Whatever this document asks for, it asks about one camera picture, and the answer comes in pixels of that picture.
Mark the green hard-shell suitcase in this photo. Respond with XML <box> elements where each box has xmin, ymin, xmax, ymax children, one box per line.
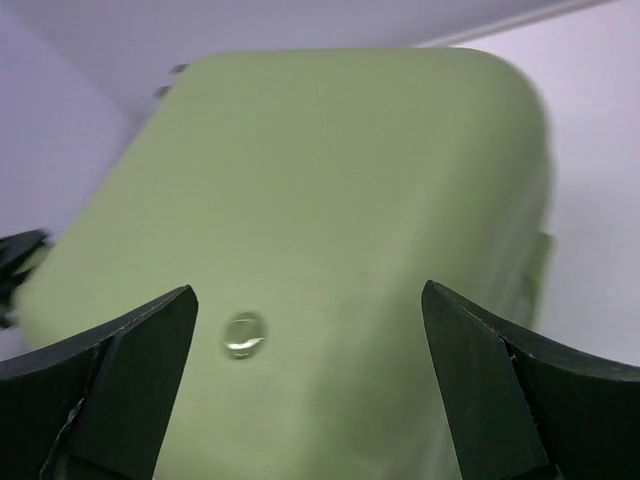
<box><xmin>17</xmin><ymin>48</ymin><xmax>550</xmax><ymax>479</ymax></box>

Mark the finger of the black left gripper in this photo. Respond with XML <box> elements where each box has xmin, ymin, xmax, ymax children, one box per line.
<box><xmin>1</xmin><ymin>229</ymin><xmax>50</xmax><ymax>328</ymax></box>

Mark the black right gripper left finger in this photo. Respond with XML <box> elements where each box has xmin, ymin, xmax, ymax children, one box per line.
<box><xmin>1</xmin><ymin>285</ymin><xmax>198</xmax><ymax>479</ymax></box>

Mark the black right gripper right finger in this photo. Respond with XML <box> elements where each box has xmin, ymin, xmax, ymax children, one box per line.
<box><xmin>421</xmin><ymin>281</ymin><xmax>639</xmax><ymax>479</ymax></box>

